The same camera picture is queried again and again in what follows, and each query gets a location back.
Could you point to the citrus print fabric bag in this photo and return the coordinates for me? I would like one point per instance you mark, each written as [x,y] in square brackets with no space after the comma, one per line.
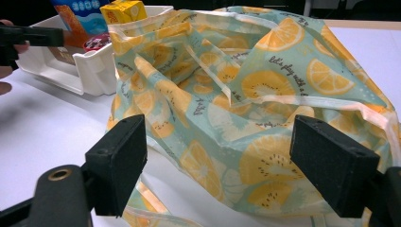
[252,126]

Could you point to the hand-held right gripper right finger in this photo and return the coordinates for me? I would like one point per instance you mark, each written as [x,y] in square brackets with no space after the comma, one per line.
[331,170]

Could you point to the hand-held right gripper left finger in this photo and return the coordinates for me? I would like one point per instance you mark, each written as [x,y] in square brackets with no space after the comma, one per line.
[116,164]

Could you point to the blue snack pouch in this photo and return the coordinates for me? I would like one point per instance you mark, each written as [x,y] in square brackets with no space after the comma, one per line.
[88,15]

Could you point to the white table leg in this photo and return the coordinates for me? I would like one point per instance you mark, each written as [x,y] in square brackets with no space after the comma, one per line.
[307,8]

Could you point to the white plastic box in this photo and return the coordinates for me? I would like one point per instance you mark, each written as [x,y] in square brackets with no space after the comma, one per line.
[94,72]

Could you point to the yellow drink carton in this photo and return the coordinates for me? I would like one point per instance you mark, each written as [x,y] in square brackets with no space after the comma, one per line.
[124,11]

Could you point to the red and white snack pack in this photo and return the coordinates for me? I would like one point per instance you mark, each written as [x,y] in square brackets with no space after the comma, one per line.
[97,42]

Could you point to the brown drink carton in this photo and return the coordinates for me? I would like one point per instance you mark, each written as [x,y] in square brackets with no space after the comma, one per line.
[63,56]

